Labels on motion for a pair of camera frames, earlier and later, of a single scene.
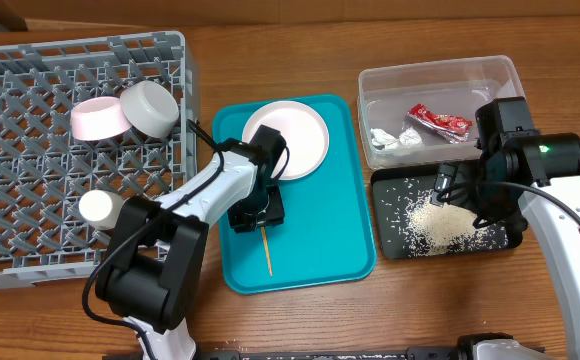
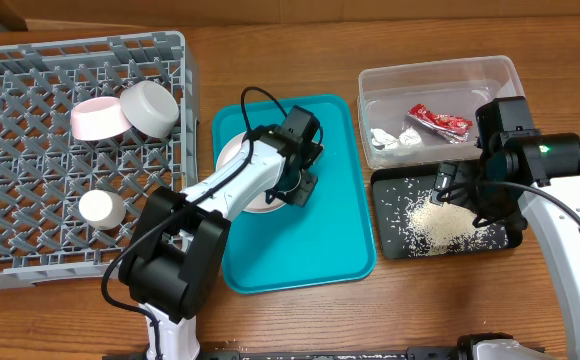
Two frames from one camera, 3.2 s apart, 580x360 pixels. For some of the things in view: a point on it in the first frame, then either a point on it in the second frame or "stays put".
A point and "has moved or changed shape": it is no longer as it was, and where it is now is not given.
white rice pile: x=436 y=230 stays put
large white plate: x=303 y=131 has moved or changed shape
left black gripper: x=256 y=218 → x=303 y=185
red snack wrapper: x=451 y=128 stays put
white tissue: x=408 y=138 stays put
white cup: x=100 y=208 stays put
